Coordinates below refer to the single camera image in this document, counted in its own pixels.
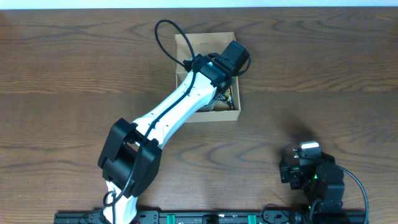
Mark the black cable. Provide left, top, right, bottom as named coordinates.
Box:
left=297, top=154, right=370, bottom=224
left=102, top=19, right=252, bottom=224

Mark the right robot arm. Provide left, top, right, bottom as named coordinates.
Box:
left=279, top=146, right=351, bottom=224

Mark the black mounting rail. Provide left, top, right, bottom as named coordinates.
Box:
left=54, top=210, right=369, bottom=224

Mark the right black cable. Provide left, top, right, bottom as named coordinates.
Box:
left=297, top=154, right=370, bottom=224

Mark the yellow correction tape dispenser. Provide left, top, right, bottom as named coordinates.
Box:
left=217, top=88, right=234, bottom=110

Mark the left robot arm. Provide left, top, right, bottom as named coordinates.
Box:
left=98, top=52, right=246, bottom=223

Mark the left black cable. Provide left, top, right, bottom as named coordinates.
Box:
left=102, top=19, right=252, bottom=224

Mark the brown cardboard box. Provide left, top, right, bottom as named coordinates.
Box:
left=173, top=32, right=241, bottom=123

